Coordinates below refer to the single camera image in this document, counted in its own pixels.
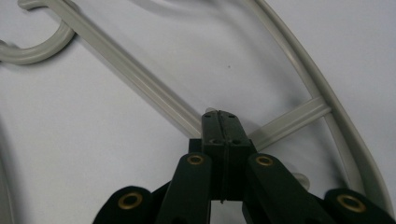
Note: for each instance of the white table mat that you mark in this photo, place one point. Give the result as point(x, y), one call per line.
point(93, 140)

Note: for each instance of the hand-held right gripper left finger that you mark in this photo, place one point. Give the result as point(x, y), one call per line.
point(214, 146)

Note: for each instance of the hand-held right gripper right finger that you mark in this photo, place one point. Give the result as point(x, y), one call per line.
point(235, 149)

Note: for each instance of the grey plastic clothes hanger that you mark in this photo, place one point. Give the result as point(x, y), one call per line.
point(124, 65)
point(37, 53)

